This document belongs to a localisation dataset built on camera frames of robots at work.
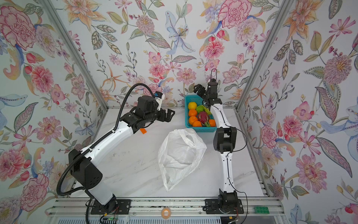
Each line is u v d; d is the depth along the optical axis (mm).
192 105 1140
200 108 1138
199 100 931
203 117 1037
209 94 825
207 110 1100
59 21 745
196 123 1030
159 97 680
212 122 1032
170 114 710
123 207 731
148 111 612
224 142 655
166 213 738
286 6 692
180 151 950
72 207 779
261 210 720
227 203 654
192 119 1077
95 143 471
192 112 1133
